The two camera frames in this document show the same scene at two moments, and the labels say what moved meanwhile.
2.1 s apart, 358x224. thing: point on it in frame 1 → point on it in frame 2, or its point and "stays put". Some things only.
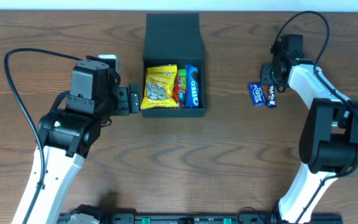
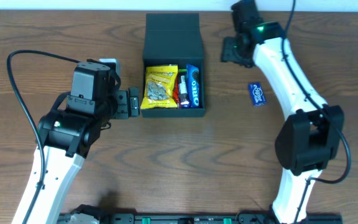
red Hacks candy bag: [176, 94] stays put
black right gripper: [266, 74] → [230, 50]
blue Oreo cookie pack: [192, 86] stays put
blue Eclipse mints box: [257, 94] stays put
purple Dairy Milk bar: [271, 96] → [183, 99]
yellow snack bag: [161, 83] stays put
